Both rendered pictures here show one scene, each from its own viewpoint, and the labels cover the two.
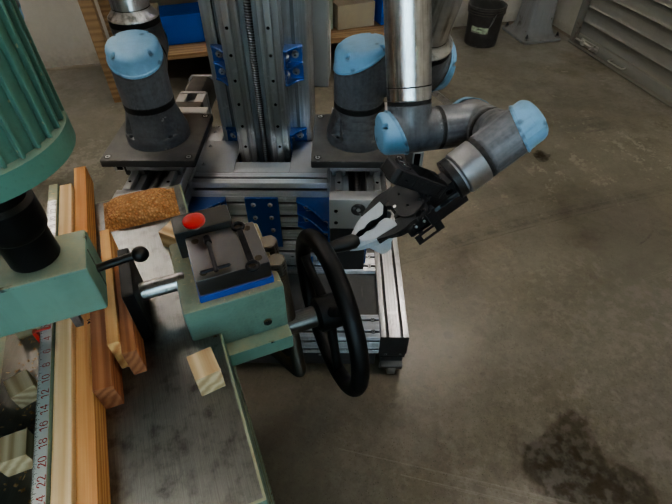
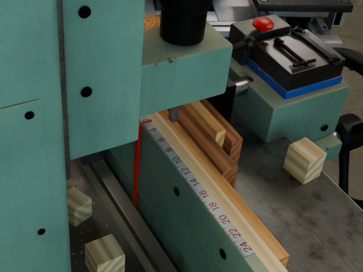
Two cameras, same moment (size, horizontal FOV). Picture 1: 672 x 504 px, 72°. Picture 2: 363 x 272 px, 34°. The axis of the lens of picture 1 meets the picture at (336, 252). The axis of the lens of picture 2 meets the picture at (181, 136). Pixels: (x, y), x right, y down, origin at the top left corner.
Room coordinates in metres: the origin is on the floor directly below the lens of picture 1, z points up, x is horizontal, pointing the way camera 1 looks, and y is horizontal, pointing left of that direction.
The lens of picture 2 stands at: (-0.22, 0.44, 1.42)
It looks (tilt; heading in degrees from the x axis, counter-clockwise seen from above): 40 degrees down; 348
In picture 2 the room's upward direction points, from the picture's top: 7 degrees clockwise
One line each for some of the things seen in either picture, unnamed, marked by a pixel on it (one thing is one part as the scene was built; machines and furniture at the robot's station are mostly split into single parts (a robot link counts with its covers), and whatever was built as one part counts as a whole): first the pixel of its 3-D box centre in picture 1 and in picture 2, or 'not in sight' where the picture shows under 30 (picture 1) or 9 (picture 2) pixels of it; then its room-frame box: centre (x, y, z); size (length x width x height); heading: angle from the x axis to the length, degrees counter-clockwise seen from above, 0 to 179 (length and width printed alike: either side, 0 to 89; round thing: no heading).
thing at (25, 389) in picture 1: (23, 388); (74, 206); (0.33, 0.46, 0.82); 0.04 x 0.03 x 0.03; 43
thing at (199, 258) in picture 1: (220, 247); (285, 51); (0.46, 0.16, 0.99); 0.13 x 0.11 x 0.06; 22
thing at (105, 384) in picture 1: (104, 324); (181, 127); (0.37, 0.31, 0.92); 0.23 x 0.02 x 0.04; 22
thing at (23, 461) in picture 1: (17, 452); (105, 258); (0.24, 0.42, 0.82); 0.04 x 0.04 x 0.04; 23
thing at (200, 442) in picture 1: (177, 320); (224, 133); (0.42, 0.24, 0.87); 0.61 x 0.30 x 0.06; 22
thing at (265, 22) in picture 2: (193, 220); (263, 24); (0.47, 0.19, 1.02); 0.03 x 0.03 x 0.01
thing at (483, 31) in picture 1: (483, 23); not in sight; (3.76, -1.14, 0.14); 0.30 x 0.29 x 0.28; 15
